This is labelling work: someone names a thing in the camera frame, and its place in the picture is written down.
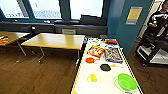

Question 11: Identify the small green item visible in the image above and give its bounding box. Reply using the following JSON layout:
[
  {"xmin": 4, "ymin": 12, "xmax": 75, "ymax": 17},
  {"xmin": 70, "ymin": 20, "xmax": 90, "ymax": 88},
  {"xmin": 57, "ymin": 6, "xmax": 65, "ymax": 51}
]
[{"xmin": 117, "ymin": 72, "xmax": 139, "ymax": 92}]

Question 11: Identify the yellow wooden gaming table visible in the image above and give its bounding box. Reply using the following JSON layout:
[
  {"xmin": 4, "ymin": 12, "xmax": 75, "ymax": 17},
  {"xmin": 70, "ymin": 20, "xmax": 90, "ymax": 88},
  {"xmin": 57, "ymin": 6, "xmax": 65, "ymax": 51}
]
[{"xmin": 70, "ymin": 37, "xmax": 144, "ymax": 94}]

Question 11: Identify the red yellow game box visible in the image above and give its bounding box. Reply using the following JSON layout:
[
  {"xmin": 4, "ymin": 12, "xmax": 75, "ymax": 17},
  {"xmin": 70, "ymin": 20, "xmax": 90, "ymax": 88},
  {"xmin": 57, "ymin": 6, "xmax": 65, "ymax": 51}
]
[{"xmin": 87, "ymin": 45, "xmax": 106, "ymax": 59}]

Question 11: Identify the flat orange disc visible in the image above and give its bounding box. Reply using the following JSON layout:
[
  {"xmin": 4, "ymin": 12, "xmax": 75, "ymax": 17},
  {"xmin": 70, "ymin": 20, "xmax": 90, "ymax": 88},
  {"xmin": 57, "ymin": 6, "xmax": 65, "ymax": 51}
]
[{"xmin": 85, "ymin": 57, "xmax": 97, "ymax": 64}]

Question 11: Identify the dark grey bench sofa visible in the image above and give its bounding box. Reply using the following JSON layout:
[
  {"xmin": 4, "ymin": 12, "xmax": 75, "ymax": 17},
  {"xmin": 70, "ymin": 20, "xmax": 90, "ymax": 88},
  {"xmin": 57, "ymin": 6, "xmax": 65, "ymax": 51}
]
[{"xmin": 0, "ymin": 14, "xmax": 109, "ymax": 38}]

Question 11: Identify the grey chair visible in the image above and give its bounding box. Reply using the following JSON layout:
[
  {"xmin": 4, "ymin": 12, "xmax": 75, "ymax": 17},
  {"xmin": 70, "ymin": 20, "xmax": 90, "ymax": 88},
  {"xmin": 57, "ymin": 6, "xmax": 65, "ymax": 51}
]
[{"xmin": 61, "ymin": 28, "xmax": 78, "ymax": 36}]

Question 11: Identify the flat red item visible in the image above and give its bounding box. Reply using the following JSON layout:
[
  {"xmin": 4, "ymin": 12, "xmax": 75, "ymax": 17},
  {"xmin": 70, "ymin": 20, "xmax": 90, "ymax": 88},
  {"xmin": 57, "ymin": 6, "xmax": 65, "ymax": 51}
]
[{"xmin": 105, "ymin": 39, "xmax": 119, "ymax": 45}]

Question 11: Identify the long yellow wooden table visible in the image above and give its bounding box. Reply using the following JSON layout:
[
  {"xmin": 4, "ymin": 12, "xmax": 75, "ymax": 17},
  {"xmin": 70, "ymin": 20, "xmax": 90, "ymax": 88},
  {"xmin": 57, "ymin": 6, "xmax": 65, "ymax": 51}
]
[{"xmin": 20, "ymin": 32, "xmax": 87, "ymax": 64}]

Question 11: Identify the small yellow item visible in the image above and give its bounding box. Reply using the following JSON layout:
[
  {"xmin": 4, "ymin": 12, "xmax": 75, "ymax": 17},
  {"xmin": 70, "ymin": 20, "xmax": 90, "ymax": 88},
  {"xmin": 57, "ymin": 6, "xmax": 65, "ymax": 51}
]
[{"xmin": 87, "ymin": 73, "xmax": 99, "ymax": 84}]

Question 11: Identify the bright office window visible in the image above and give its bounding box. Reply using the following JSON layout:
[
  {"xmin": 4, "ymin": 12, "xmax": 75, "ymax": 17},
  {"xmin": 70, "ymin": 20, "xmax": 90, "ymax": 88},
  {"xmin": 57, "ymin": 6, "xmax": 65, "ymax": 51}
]
[
  {"xmin": 28, "ymin": 0, "xmax": 63, "ymax": 20},
  {"xmin": 0, "ymin": 0, "xmax": 30, "ymax": 19},
  {"xmin": 69, "ymin": 0, "xmax": 104, "ymax": 20}
]

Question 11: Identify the yellow wooden office table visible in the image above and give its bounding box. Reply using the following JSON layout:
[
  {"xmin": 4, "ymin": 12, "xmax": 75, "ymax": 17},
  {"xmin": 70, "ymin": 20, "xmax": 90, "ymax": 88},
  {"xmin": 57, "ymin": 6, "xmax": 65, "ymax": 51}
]
[{"xmin": 0, "ymin": 30, "xmax": 31, "ymax": 64}]

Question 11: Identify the person in dark top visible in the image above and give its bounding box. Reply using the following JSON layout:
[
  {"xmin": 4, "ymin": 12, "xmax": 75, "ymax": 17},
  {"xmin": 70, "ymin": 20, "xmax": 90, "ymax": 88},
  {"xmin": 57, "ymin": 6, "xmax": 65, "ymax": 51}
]
[{"xmin": 146, "ymin": 8, "xmax": 168, "ymax": 38}]

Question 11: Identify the yellow wall sign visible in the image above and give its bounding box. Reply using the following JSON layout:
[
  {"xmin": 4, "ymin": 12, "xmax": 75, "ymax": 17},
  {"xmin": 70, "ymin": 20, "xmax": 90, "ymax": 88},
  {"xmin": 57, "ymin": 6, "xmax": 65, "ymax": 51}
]
[{"xmin": 125, "ymin": 6, "xmax": 144, "ymax": 26}]

